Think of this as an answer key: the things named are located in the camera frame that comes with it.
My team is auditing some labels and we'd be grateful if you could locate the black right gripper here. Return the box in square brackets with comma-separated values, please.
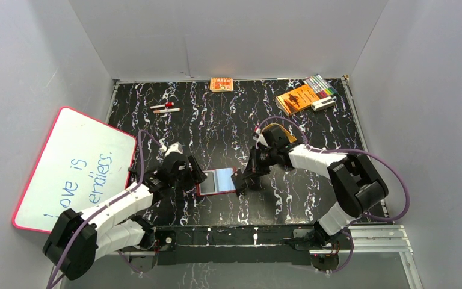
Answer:
[241, 146, 277, 180]

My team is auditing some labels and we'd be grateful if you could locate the black VIP credit card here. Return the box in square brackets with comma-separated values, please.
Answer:
[199, 172, 216, 196]

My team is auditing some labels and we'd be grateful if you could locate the red leather card holder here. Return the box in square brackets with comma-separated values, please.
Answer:
[196, 167, 236, 197]

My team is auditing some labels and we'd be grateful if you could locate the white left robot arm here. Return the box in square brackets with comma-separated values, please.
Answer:
[42, 152, 208, 280]

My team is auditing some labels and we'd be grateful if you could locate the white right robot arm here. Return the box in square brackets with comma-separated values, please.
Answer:
[231, 125, 389, 249]

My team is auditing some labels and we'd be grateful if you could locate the yellow oval tray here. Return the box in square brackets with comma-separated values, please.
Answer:
[261, 123, 297, 147]

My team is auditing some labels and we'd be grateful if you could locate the orange white marker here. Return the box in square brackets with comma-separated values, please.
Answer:
[153, 108, 181, 114]

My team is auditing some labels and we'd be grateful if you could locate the red capped marker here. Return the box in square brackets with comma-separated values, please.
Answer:
[150, 102, 174, 110]

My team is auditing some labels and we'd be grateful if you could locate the orange book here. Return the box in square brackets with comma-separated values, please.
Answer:
[275, 84, 320, 116]

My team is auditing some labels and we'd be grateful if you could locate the small orange notepad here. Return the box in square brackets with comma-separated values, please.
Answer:
[210, 78, 234, 92]

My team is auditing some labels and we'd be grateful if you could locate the white whiteboard eraser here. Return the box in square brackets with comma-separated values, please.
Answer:
[311, 96, 335, 111]

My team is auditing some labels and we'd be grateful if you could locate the pack of coloured markers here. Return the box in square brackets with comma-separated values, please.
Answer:
[303, 74, 337, 99]

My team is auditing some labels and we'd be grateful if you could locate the pink framed whiteboard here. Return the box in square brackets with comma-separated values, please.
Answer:
[11, 107, 137, 232]

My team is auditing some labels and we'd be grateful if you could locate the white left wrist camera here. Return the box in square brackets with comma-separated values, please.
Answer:
[160, 142, 183, 157]

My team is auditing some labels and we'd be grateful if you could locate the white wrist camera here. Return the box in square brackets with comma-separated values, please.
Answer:
[253, 128, 269, 150]
[160, 142, 183, 157]

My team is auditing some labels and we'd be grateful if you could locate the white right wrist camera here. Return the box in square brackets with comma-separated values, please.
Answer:
[253, 128, 269, 150]

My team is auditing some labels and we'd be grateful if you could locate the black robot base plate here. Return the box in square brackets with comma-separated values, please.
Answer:
[122, 225, 351, 270]

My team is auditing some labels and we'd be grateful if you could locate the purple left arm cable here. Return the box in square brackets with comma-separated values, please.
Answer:
[46, 129, 166, 289]

